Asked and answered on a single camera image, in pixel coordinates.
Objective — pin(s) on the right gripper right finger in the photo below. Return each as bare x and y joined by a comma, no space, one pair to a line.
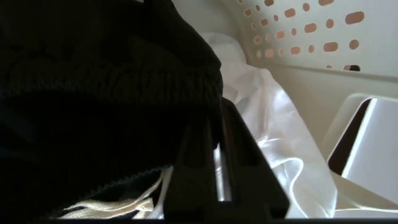
258,193

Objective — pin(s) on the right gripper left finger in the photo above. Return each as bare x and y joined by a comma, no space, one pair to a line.
186,186

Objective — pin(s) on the black shorts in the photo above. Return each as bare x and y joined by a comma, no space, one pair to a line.
93,93

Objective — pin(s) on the white laundry basket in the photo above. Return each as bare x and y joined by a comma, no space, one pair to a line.
311,87

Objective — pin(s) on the white garment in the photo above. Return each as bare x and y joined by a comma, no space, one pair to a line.
280,130

